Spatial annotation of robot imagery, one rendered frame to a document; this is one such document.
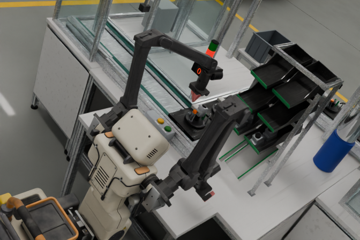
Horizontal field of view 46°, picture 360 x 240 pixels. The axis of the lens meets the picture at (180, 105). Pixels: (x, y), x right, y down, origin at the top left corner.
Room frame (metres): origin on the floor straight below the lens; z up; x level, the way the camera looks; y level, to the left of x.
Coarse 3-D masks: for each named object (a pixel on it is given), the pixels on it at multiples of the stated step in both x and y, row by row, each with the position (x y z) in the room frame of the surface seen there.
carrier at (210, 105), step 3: (216, 99) 2.48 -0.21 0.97; (219, 99) 2.47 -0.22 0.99; (222, 99) 2.48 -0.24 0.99; (207, 102) 2.39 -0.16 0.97; (210, 102) 2.41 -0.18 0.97; (213, 102) 2.43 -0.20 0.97; (216, 102) 2.44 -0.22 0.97; (198, 105) 2.32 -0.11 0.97; (207, 105) 2.37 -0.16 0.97; (210, 105) 2.38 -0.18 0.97; (213, 105) 2.40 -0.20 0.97; (210, 108) 2.34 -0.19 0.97; (213, 108) 2.33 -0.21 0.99; (207, 111) 2.30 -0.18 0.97; (210, 111) 2.31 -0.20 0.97; (213, 111) 2.30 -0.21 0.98; (207, 114) 2.27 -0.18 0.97; (213, 114) 2.30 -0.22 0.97; (207, 117) 2.25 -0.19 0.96; (210, 117) 2.25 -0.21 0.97
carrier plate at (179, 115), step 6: (186, 108) 2.23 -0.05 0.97; (174, 114) 2.11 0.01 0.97; (180, 114) 2.14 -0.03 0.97; (174, 120) 2.07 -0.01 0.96; (180, 120) 2.08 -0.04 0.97; (210, 120) 2.22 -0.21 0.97; (186, 126) 2.05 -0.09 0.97; (186, 132) 2.01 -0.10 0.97; (192, 132) 2.02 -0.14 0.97; (198, 132) 2.05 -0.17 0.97; (192, 138) 1.98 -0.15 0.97; (198, 138) 2.00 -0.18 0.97
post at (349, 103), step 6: (354, 96) 2.79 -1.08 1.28; (348, 102) 2.79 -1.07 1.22; (354, 102) 2.77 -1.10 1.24; (342, 108) 2.79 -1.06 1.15; (348, 108) 2.78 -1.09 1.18; (342, 114) 2.78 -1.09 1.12; (336, 120) 2.79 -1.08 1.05; (342, 120) 2.80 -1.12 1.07; (330, 126) 2.79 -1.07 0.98; (324, 132) 2.79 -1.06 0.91; (330, 132) 2.78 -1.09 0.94; (324, 138) 2.78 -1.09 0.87
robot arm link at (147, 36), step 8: (144, 32) 1.68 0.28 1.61; (152, 32) 1.70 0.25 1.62; (160, 32) 1.70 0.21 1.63; (136, 40) 1.64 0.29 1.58; (144, 40) 1.62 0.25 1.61; (152, 40) 1.64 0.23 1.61; (136, 48) 1.63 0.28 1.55; (144, 48) 1.62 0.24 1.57; (136, 56) 1.61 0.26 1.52; (144, 56) 1.63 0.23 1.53; (136, 64) 1.60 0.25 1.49; (144, 64) 1.63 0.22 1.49; (136, 72) 1.60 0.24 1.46; (128, 80) 1.60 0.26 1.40; (136, 80) 1.60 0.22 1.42; (128, 88) 1.59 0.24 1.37; (136, 88) 1.60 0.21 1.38; (128, 96) 1.58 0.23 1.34; (136, 96) 1.60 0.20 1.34; (128, 104) 1.57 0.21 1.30; (136, 104) 1.60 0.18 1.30
